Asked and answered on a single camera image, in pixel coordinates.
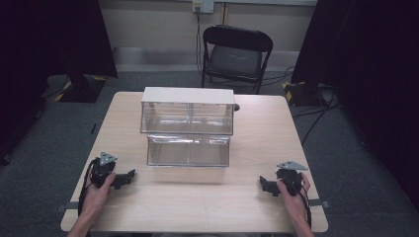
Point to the dark curtain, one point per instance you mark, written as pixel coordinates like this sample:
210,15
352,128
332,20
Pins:
39,65
372,82

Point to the person's left hand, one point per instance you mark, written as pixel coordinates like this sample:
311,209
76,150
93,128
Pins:
94,197

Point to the person's right hand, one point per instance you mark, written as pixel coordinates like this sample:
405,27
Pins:
296,202

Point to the small dark round object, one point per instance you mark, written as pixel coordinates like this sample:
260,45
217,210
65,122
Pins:
236,107

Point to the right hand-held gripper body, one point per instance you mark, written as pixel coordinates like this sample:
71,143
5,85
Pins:
290,179

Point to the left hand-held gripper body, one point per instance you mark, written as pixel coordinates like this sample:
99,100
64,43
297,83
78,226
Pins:
102,171

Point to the clear acrylic drawer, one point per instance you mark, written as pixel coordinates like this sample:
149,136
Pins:
187,151

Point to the stand base with yellow-black tape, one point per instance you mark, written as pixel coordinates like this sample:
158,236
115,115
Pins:
82,89
301,94

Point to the clear cabinet with white top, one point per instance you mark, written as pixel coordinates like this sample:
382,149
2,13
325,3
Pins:
187,112

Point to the black folding chair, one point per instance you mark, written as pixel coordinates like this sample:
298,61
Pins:
235,59

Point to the small black floor object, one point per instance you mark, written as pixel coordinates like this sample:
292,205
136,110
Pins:
93,128

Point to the white wall socket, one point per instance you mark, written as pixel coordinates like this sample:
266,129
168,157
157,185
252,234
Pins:
203,5

